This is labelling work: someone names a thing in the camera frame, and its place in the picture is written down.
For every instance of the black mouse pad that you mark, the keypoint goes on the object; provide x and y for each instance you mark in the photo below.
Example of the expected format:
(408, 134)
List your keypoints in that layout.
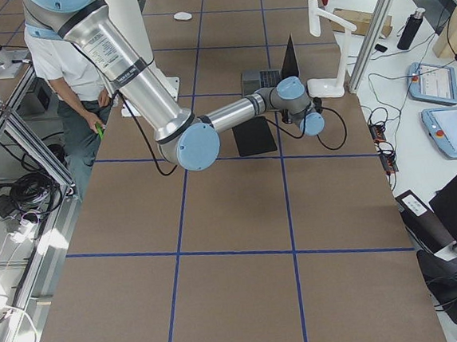
(253, 137)

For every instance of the grey laptop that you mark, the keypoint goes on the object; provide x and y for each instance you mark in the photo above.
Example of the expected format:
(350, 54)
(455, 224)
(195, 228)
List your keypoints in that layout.
(253, 80)

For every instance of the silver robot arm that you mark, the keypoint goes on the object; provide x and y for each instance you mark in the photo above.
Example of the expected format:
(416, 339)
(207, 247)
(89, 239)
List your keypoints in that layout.
(111, 34)

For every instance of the white computer mouse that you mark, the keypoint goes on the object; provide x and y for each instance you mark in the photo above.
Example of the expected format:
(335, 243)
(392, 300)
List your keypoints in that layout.
(182, 16)

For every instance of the left black usb hub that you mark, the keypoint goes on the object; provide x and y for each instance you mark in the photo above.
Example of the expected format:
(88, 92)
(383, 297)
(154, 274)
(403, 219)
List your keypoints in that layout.
(377, 133)

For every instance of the black usb hub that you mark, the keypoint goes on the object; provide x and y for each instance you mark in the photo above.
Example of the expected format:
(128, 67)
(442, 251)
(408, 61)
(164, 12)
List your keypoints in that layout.
(377, 133)
(388, 161)

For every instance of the right black usb hub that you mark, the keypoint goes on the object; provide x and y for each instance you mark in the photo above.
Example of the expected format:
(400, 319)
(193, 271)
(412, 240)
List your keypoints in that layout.
(388, 161)

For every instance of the person in white shirt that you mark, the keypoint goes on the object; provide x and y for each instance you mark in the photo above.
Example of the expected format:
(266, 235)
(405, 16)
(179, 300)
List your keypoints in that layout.
(83, 101)

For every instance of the cardboard box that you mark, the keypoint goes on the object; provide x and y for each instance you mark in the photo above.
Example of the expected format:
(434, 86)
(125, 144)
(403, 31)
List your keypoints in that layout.
(362, 21)

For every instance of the upper teach pendant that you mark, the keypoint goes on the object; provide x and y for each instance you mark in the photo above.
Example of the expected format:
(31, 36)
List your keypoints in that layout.
(432, 83)

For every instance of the teach pendant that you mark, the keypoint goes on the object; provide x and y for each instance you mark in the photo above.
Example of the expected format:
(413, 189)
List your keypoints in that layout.
(441, 126)
(432, 83)

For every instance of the black water bottle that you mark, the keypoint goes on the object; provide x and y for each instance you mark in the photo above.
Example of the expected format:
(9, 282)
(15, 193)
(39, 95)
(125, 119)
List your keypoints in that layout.
(410, 29)

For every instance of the lower teach pendant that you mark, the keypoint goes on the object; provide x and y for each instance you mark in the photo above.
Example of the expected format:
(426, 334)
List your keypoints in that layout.
(441, 126)

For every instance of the green handled tool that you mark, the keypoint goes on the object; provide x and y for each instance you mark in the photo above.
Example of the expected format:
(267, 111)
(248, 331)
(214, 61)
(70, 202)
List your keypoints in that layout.
(100, 130)

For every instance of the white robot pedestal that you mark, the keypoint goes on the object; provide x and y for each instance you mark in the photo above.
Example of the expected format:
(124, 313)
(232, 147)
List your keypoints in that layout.
(127, 18)

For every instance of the aluminium frame post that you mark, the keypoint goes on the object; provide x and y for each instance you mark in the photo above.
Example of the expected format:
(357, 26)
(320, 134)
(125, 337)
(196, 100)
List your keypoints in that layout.
(378, 17)

